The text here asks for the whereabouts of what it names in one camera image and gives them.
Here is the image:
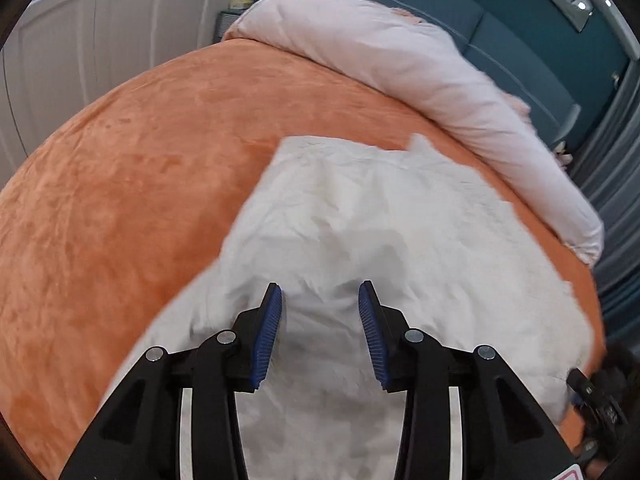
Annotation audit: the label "blue upholstered headboard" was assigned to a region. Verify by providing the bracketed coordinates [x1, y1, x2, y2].
[251, 0, 632, 153]

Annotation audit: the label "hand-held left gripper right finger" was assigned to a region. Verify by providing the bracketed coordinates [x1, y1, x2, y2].
[358, 280, 576, 480]

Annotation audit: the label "white blanket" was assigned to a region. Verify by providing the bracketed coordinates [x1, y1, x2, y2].
[102, 132, 608, 480]

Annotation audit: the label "small plush toys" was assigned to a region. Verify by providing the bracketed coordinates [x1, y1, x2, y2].
[552, 140, 573, 171]

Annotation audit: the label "white panelled wardrobe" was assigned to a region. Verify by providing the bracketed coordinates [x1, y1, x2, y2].
[0, 0, 261, 171]

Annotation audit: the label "orange velvet bed blanket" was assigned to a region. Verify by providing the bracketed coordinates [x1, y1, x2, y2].
[0, 37, 608, 480]

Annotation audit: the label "grey nightstand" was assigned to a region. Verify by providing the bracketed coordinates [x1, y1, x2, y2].
[216, 8, 246, 43]

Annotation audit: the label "grey-blue curtain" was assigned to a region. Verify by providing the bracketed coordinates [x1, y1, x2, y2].
[562, 55, 640, 346]

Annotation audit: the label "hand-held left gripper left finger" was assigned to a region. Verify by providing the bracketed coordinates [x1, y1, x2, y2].
[59, 282, 283, 480]

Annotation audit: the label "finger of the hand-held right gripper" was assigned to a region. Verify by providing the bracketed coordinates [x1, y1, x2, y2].
[567, 367, 630, 448]

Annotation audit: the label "pale pink duvet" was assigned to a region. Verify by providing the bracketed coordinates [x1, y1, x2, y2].
[221, 0, 605, 266]

